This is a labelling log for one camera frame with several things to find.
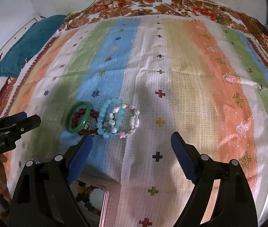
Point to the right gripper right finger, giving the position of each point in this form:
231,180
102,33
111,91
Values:
186,155

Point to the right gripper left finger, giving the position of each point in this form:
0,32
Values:
77,156

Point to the pink jewelry box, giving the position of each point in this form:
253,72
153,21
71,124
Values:
97,197

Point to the person left hand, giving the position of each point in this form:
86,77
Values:
3,180

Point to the green jade bangle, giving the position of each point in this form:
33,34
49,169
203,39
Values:
77,117

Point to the striped woven mat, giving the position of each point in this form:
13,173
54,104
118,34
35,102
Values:
194,76

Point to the teal quilted pillow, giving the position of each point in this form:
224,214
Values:
29,45

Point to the floral brown bedsheet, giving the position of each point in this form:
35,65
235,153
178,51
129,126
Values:
107,9

